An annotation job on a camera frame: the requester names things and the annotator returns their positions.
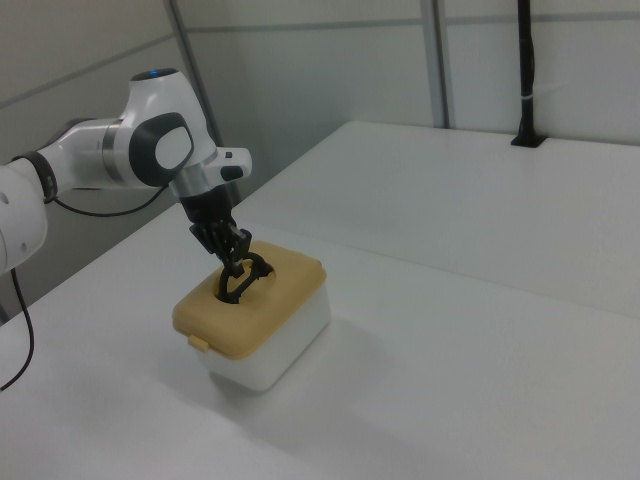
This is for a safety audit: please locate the black pole with base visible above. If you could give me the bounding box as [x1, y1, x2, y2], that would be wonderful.
[509, 0, 546, 149]

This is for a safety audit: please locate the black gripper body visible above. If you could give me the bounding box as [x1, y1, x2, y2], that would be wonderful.
[179, 183, 238, 229]

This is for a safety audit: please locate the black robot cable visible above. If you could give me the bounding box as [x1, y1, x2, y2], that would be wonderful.
[0, 184, 174, 392]

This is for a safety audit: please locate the white plastic tool case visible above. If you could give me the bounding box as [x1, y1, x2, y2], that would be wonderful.
[192, 282, 332, 396]

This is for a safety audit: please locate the silver partition post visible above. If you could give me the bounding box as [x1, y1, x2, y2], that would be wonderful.
[167, 0, 227, 147]
[428, 0, 452, 129]

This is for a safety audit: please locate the tan plastic case lid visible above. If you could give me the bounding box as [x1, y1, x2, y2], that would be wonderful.
[172, 240, 329, 361]

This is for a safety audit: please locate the black folding lid handle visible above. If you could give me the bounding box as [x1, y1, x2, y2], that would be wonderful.
[215, 252, 276, 305]

